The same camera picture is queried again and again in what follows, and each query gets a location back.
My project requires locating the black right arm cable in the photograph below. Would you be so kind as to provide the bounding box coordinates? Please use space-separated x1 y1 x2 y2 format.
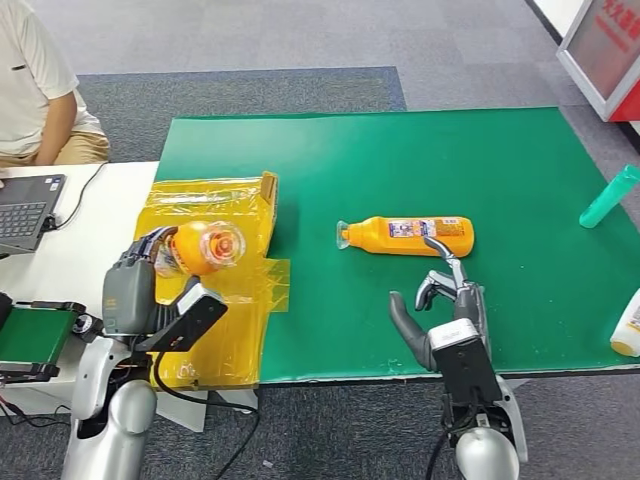
423 423 454 480

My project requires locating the teal plastic bottle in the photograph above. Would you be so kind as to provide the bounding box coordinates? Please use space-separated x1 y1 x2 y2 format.
578 164 640 231

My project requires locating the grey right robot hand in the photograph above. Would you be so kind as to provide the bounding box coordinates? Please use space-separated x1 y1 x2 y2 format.
388 236 492 373

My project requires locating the black laptop cable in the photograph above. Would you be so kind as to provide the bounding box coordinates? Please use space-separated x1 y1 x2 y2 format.
42 162 109 232

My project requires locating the small green belt conveyor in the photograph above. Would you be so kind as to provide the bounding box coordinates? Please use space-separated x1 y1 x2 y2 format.
0 300 89 386

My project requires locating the black round knob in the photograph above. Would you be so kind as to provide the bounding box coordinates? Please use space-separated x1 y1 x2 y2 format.
73 313 108 343

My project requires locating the green table mat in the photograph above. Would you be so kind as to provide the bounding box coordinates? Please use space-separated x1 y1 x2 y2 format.
155 107 640 386

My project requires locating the white bottle with yellow cap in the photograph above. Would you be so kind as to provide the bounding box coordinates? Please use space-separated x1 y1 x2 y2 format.
609 287 640 360

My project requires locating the person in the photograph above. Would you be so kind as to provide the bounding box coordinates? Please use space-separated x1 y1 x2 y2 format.
0 0 110 169

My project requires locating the white and red display stand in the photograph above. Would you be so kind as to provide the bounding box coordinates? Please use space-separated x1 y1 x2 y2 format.
555 0 640 125

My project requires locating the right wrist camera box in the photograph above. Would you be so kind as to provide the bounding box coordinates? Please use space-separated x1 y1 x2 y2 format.
428 318 504 407

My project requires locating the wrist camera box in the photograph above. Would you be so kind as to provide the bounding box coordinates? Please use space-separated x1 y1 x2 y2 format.
428 318 504 407
134 280 229 354

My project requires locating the grey laptop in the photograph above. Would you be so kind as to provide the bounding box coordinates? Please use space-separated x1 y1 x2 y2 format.
0 174 68 257

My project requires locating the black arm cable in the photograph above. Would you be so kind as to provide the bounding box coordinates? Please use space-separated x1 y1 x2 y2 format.
152 349 261 480
423 423 454 480

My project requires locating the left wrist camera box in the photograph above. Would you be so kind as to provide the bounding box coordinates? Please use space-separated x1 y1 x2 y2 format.
134 280 229 354

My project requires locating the white table support bracket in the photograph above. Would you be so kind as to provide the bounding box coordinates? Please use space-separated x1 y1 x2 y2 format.
215 388 260 417

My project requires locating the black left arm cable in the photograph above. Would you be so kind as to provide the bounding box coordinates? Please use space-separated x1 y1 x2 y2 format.
152 349 261 480

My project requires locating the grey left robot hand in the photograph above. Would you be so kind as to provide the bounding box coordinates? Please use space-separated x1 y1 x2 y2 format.
102 225 202 337

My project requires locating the yellow plastic-wrapped box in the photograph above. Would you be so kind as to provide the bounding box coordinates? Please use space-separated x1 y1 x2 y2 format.
132 170 292 391

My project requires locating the orange bottle with clear cap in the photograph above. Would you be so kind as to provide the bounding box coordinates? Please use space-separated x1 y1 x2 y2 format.
153 219 248 279
336 215 475 259

